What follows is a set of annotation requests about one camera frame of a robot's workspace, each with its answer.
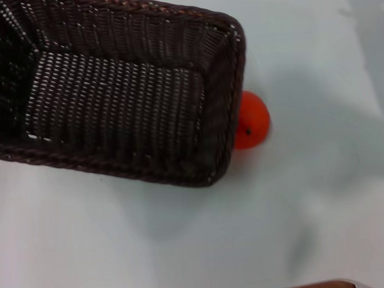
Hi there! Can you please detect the dark brown woven basket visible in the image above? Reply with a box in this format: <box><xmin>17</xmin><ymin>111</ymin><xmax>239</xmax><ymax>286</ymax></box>
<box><xmin>0</xmin><ymin>0</ymin><xmax>256</xmax><ymax>202</ymax></box>

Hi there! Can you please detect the orange toy fruit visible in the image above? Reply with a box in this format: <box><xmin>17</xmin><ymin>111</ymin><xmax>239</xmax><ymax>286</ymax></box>
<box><xmin>230</xmin><ymin>89</ymin><xmax>274</xmax><ymax>151</ymax></box>

